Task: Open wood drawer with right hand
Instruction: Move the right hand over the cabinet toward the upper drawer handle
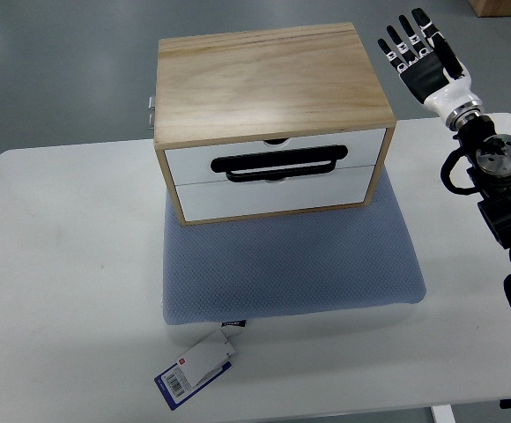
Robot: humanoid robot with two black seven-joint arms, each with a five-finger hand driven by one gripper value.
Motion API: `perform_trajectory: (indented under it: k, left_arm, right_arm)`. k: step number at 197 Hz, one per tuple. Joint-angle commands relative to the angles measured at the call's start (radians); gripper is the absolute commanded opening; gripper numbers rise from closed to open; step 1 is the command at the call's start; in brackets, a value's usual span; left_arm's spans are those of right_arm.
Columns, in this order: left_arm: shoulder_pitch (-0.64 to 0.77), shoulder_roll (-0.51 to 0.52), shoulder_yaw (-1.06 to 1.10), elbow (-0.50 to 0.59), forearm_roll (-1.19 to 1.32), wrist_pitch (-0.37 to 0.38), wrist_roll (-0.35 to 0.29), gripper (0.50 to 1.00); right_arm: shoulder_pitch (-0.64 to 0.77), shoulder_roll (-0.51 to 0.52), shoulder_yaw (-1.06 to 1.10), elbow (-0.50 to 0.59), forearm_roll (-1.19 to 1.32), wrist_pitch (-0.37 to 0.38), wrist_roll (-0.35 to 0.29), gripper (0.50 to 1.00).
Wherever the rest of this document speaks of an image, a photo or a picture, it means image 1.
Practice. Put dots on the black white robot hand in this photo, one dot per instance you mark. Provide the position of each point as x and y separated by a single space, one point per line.
431 71

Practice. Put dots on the white top drawer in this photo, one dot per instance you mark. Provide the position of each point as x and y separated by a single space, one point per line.
193 165

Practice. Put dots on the white drawer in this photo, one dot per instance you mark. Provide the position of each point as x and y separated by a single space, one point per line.
193 165
221 200

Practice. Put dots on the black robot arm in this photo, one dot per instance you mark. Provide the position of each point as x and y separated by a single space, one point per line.
482 165

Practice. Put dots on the white bottom drawer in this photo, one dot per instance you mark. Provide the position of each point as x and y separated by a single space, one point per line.
221 200

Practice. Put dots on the wooden drawer cabinet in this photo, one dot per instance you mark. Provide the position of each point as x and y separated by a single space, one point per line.
268 86

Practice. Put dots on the cardboard box corner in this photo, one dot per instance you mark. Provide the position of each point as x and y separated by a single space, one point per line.
491 8

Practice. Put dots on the blue mesh cushion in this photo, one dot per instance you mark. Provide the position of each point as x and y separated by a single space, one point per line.
290 265

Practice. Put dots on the white table leg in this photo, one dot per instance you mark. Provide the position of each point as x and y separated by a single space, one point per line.
443 414

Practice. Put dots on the white blue price tag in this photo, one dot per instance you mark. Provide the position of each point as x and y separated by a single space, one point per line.
198 367

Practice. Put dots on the metal bracket behind cabinet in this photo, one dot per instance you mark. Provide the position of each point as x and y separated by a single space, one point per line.
151 112

